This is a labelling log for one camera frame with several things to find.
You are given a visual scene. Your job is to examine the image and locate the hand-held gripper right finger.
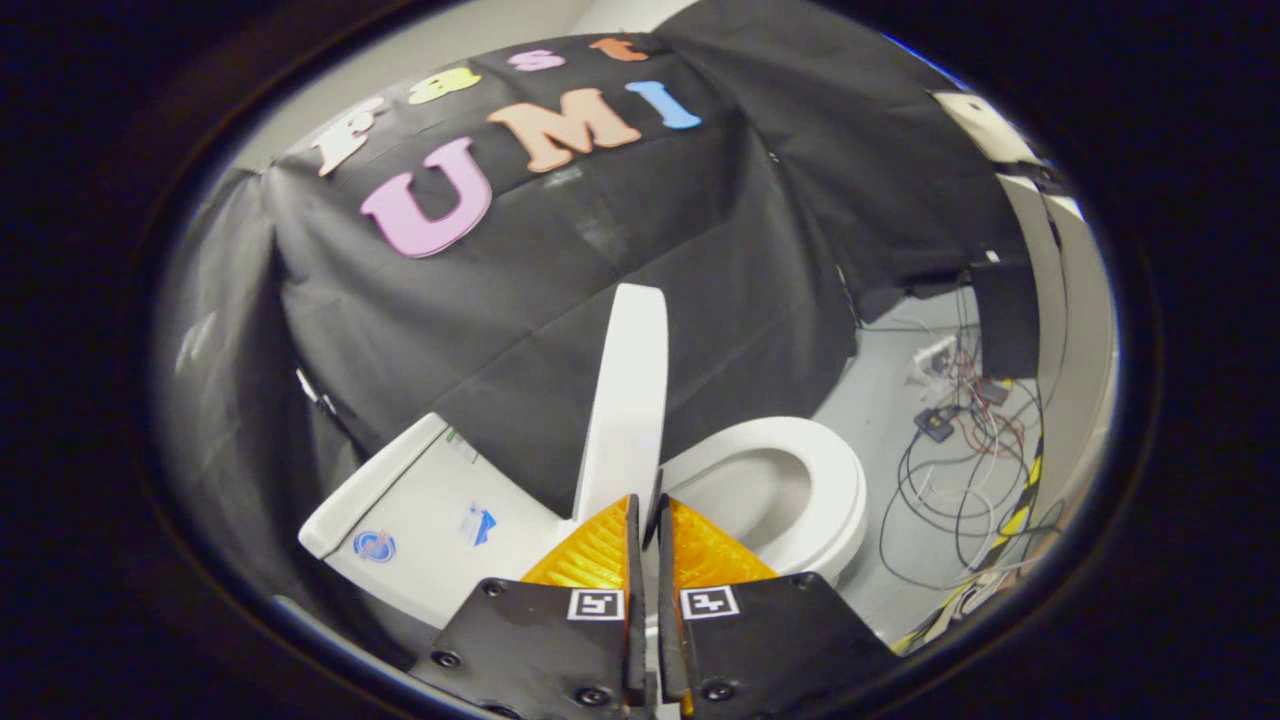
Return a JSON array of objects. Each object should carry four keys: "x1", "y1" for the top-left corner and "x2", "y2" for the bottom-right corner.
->
[{"x1": 655, "y1": 493, "x2": 901, "y2": 720}]

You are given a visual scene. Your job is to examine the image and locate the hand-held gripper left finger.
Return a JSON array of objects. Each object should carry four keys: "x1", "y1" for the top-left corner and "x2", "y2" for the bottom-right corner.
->
[{"x1": 410, "y1": 493, "x2": 649, "y2": 720}]

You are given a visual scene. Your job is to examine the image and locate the white toilet lid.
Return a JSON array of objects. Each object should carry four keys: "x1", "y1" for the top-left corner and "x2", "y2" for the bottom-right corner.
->
[{"x1": 572, "y1": 283, "x2": 669, "y2": 531}]

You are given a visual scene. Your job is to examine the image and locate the white toilet seat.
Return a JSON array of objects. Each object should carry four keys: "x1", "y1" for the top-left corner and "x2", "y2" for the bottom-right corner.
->
[{"x1": 660, "y1": 417, "x2": 869, "y2": 586}]

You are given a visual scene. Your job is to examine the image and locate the white toilet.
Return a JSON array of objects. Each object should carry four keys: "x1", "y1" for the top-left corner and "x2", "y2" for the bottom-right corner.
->
[{"x1": 298, "y1": 412, "x2": 869, "y2": 641}]

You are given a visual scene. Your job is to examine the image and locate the yellow black striped tape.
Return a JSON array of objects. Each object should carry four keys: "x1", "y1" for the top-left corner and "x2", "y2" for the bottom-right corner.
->
[{"x1": 895, "y1": 435, "x2": 1046, "y2": 651}]

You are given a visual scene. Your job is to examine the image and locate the white power strip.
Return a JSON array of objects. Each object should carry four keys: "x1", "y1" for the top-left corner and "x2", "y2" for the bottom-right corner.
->
[{"x1": 912, "y1": 337, "x2": 961, "y2": 386}]

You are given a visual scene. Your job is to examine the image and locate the black backdrop cloth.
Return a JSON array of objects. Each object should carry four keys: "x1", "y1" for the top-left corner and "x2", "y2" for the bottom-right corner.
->
[{"x1": 160, "y1": 0, "x2": 1041, "y2": 641}]

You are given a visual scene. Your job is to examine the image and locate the tangled floor cables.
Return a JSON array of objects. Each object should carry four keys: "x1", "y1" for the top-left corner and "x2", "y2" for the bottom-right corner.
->
[{"x1": 878, "y1": 285, "x2": 1069, "y2": 593}]

